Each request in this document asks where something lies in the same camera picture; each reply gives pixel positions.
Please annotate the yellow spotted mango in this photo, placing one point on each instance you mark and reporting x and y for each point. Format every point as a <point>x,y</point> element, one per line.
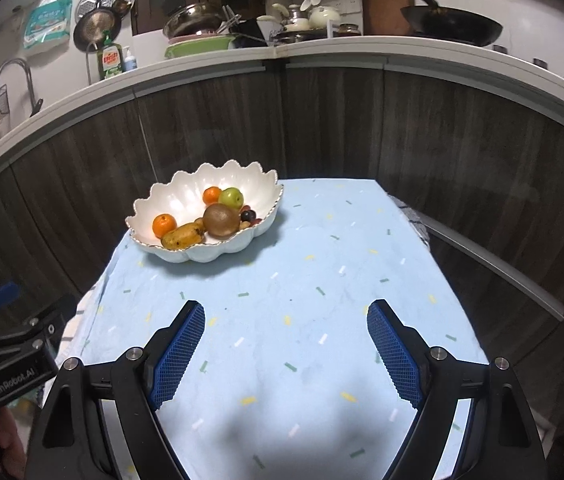
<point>184,236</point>

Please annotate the dark wood kitchen cabinet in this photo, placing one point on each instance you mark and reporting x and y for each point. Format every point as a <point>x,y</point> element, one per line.
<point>337,120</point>

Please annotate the gas stove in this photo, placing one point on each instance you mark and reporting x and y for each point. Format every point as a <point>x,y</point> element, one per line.
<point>542,62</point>

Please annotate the glass jar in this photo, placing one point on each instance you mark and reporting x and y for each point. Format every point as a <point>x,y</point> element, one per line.
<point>349,30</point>

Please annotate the green dish soap bottle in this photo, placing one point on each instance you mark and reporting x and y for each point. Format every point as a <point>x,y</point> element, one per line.
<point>110,62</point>

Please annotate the steel wok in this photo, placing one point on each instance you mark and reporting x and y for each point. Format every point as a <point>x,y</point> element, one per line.
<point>194,17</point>

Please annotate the white teal plastic packet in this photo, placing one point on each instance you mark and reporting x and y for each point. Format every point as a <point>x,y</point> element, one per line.
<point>47,22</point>

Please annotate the green plastic basin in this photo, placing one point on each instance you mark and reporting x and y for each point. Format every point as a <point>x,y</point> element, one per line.
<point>201,46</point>

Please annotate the white teapot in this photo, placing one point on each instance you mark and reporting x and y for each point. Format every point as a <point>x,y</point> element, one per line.
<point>324,17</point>

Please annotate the steel kitchen faucet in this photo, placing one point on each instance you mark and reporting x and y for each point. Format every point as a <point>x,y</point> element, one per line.
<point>11,64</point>

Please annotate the dark purple grape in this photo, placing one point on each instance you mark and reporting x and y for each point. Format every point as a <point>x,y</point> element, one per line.
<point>248,216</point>

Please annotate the orange mandarin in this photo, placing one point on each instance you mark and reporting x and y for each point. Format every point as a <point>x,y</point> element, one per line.
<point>164,225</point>
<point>211,195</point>

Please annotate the hanging copper strainer pan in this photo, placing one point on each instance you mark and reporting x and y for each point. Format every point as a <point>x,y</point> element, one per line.
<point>92,30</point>

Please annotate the brown kiwi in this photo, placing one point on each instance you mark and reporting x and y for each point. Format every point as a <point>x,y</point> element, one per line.
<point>221,220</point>

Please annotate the white kettle with lid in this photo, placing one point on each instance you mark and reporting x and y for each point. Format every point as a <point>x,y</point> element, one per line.
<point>294,20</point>

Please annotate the black wok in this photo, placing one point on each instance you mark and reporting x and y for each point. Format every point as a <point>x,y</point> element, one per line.
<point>449,25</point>

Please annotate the person's left hand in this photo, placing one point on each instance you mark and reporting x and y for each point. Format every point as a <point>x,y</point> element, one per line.
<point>9,435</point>

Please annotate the blue pump bottle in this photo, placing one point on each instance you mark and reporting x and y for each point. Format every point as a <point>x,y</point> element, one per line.
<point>130,62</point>

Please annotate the light blue patterned tablecloth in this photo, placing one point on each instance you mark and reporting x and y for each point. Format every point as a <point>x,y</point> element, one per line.
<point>312,270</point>

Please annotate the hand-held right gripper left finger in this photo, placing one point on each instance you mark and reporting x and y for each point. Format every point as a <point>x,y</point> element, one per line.
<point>179,355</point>

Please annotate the green apple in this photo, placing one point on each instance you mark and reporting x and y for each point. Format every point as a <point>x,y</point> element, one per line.
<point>232,198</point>

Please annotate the steel pot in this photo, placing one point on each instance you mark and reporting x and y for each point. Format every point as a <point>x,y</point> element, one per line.
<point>302,36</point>

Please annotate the white scalloped ceramic bowl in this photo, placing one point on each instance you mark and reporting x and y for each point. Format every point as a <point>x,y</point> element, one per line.
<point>181,195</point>

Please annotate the wooden cutting board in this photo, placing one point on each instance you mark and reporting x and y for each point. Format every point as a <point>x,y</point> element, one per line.
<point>387,2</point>

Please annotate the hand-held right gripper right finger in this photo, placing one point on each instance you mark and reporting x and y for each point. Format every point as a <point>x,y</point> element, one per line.
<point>394,355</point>

